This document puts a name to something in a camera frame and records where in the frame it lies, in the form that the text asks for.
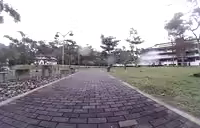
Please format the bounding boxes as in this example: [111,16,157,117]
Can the double-headed street lamp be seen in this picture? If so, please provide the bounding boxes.
[54,30,75,66]

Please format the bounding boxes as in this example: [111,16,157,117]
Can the green grass lawn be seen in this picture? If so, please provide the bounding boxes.
[108,65,200,124]

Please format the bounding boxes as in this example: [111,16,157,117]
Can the tall thin tree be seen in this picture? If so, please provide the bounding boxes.
[184,0,200,78]

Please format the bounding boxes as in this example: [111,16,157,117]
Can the bed of low shrubs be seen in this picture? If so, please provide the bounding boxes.
[0,73,72,108]

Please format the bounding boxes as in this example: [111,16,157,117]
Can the white multi-storey building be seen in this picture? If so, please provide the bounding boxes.
[139,37,200,67]

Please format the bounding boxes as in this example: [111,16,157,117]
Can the low concrete wall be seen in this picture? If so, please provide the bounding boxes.
[0,64,78,85]

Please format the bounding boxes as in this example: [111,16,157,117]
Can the purple brick path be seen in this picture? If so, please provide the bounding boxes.
[0,68,200,128]

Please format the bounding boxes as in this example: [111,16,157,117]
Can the pale stone kerb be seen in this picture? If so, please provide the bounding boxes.
[0,70,80,113]
[104,70,200,128]

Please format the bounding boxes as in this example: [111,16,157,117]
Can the row of trees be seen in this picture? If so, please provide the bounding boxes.
[0,31,104,67]

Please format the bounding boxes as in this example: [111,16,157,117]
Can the small white building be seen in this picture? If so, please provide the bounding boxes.
[33,55,58,66]

